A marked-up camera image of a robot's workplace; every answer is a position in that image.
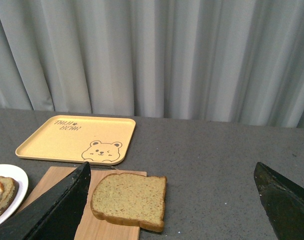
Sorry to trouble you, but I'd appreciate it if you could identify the bread slice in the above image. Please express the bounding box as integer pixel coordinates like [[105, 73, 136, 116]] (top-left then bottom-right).
[[90, 172, 167, 233]]

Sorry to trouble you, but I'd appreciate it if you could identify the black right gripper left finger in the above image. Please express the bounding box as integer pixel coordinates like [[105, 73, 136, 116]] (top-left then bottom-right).
[[0, 162, 91, 240]]

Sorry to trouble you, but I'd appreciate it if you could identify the yellow bear tray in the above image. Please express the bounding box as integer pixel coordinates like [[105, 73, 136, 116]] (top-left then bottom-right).
[[15, 115, 136, 166]]

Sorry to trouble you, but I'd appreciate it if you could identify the white plate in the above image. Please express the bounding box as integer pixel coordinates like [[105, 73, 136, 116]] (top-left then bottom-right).
[[0, 164, 28, 224]]

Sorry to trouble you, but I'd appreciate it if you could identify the wooden cutting board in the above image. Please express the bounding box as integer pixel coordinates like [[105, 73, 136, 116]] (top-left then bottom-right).
[[19, 166, 140, 240]]

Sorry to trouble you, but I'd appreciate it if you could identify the bottom sandwich with filling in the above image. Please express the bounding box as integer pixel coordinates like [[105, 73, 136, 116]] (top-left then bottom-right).
[[0, 176, 19, 216]]

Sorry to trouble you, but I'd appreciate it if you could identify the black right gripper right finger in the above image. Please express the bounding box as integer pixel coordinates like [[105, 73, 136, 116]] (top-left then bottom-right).
[[254, 162, 304, 240]]

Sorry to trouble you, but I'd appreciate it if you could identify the grey curtain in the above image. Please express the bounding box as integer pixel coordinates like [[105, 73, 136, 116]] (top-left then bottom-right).
[[0, 0, 304, 128]]

